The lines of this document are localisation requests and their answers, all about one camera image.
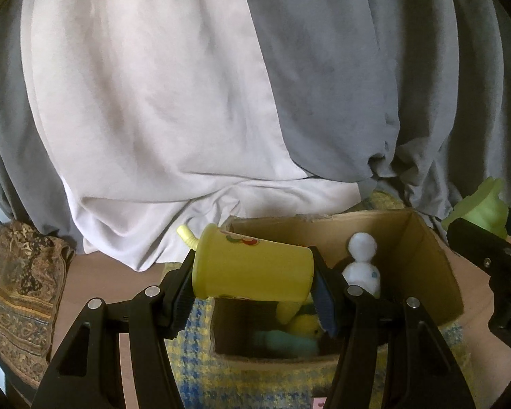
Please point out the brown paisley cloth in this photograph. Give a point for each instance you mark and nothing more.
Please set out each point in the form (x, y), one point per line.
(21, 302)

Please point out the yellow duck plush toy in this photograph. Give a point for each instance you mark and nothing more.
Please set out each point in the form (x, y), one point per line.
(302, 321)

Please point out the yellow blue plaid cloth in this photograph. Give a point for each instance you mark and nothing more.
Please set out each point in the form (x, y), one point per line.
(247, 381)

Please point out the grey curtain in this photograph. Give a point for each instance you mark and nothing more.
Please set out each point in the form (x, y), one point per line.
(345, 72)

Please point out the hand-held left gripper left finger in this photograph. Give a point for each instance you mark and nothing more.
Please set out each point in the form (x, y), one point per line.
(179, 302)

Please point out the teal star plush toy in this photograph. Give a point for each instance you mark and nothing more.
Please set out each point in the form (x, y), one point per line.
(281, 343)

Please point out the pale pink curtain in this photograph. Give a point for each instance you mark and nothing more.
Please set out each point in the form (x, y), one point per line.
(153, 115)

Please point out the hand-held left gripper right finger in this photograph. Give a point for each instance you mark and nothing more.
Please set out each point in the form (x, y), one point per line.
(325, 306)

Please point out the yellow cup with straw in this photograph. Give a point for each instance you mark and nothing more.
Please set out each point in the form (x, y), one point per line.
(251, 268)

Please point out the light green toy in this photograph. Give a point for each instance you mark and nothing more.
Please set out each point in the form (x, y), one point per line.
(485, 213)

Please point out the white plush toy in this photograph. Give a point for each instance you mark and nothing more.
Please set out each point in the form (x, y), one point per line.
(362, 264)

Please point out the brown cardboard box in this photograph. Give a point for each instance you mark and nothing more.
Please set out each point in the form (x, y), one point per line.
(421, 264)

